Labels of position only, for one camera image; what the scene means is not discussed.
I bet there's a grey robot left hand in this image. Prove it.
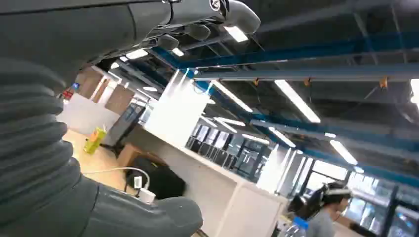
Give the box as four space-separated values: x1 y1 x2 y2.
0 0 261 237

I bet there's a square ceiling light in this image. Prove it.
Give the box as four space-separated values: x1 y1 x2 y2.
224 26 249 43
126 48 149 61

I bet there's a white board panel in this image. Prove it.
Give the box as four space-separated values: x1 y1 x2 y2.
57 93 121 135

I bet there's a dark standing screen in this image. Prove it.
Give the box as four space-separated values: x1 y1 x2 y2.
100 104 147 149

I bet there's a yellow green drink carton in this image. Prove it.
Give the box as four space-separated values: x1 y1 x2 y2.
83 126 107 155

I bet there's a ribbed grey left arm sleeve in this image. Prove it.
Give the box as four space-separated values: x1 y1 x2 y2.
0 57 83 228

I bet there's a white square column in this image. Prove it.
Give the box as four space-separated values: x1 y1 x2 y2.
144 69 211 149

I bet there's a long ceiling light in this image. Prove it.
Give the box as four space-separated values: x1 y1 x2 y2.
268 126 296 148
274 79 322 123
330 140 358 165
211 80 253 113

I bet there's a black bag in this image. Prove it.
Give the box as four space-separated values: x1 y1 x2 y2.
126 155 188 200

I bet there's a white power strip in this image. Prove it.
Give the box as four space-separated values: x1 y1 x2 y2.
138 188 157 204

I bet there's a blue ceiling beam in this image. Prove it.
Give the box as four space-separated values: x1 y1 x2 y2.
152 31 419 69

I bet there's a grey ceiling beam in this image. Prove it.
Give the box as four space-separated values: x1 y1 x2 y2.
193 63 419 83

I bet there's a slim white column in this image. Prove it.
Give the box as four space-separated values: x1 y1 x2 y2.
256 145 297 194

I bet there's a clear bottle with blue cap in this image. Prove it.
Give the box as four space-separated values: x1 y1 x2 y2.
284 217 310 237

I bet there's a person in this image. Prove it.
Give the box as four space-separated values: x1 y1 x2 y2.
287 181 353 237

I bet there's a white cable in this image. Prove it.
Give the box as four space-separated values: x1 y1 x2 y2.
82 166 151 191

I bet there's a white partition wall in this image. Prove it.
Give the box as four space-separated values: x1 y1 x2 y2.
126 125 289 237

